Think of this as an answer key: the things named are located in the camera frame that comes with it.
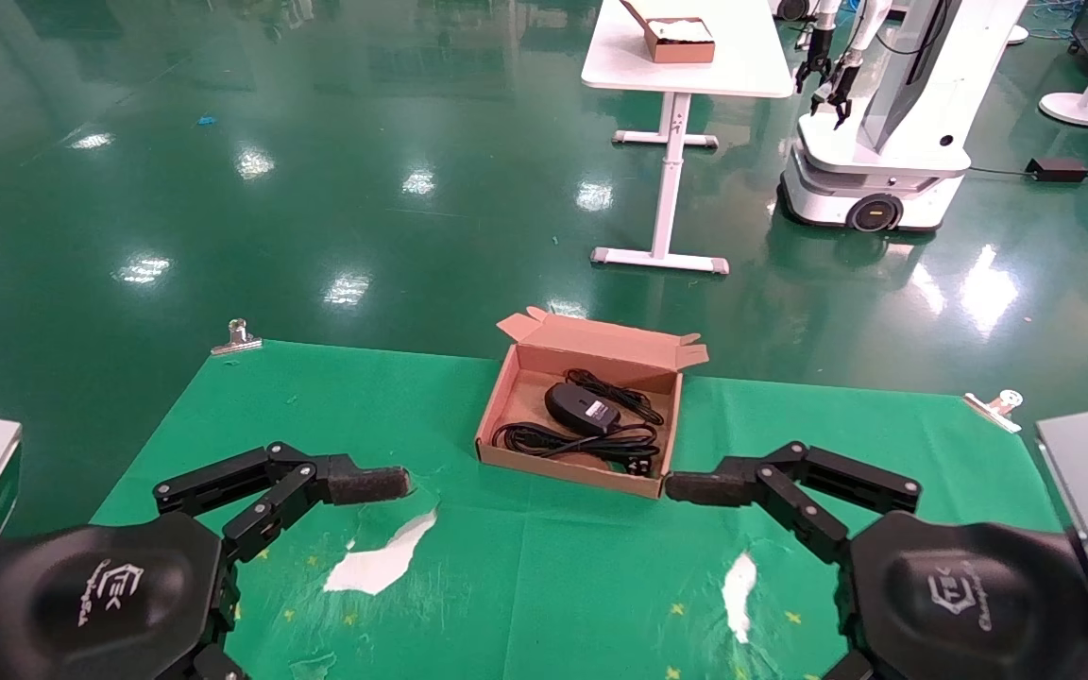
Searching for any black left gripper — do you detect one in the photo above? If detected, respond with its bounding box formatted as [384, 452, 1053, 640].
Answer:
[0, 441, 413, 680]

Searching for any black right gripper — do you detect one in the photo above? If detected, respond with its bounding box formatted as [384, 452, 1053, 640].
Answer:
[664, 441, 1088, 680]

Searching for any black wired computer mouse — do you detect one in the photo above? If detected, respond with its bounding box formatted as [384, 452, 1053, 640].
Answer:
[544, 368, 666, 438]

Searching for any black cable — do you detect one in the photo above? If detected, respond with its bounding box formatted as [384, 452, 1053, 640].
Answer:
[492, 421, 664, 477]

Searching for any open brown cardboard box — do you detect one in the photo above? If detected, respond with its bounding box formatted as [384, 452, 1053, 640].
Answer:
[475, 306, 710, 500]

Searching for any small brown box with flap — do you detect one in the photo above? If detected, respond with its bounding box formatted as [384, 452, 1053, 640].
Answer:
[620, 0, 717, 65]

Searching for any silver binder clip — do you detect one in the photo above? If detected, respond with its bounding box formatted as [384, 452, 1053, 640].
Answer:
[964, 389, 1025, 434]
[211, 318, 263, 357]

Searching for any green table cloth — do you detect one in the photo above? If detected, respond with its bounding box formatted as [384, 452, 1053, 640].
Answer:
[91, 340, 1064, 680]

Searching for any black power adapter brick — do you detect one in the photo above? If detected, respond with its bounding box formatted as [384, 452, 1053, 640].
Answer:
[1026, 157, 1088, 183]

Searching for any white wheeled background robot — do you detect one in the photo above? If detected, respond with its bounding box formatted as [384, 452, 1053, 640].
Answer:
[778, 0, 1029, 234]

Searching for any black background robot gripper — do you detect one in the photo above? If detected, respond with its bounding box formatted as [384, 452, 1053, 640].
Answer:
[794, 24, 834, 95]
[812, 52, 857, 131]

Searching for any white desk with metal leg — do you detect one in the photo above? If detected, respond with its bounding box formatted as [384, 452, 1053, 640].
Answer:
[581, 0, 795, 276]

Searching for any white packing material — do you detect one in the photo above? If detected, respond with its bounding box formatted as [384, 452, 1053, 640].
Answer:
[648, 18, 713, 42]

